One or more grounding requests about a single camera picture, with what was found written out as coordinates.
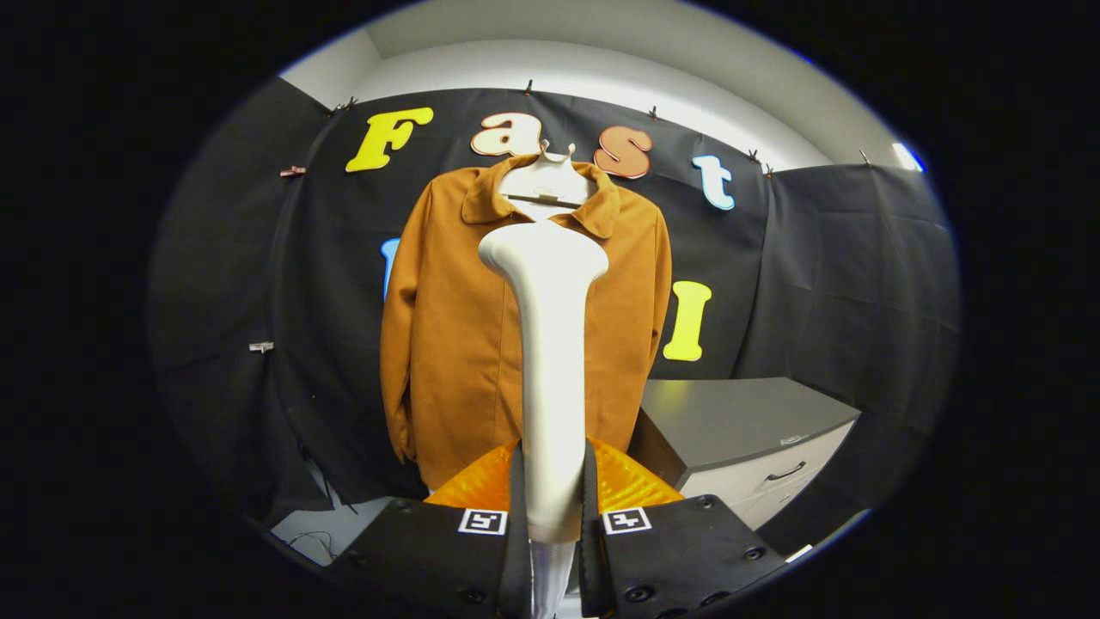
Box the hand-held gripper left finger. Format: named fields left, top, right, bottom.
left=327, top=440, right=534, bottom=619

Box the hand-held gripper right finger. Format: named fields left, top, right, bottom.
left=577, top=437, right=788, bottom=619

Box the grey top white cabinet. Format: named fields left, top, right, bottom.
left=630, top=377, right=862, bottom=531

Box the white garment steamer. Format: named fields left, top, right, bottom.
left=478, top=221, right=609, bottom=544

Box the orange button-up shirt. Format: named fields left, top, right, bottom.
left=380, top=153, right=673, bottom=491

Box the black backdrop cloth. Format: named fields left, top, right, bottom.
left=146, top=77, right=962, bottom=560

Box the white mannequin torso stand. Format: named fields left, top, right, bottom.
left=497, top=140, right=596, bottom=223

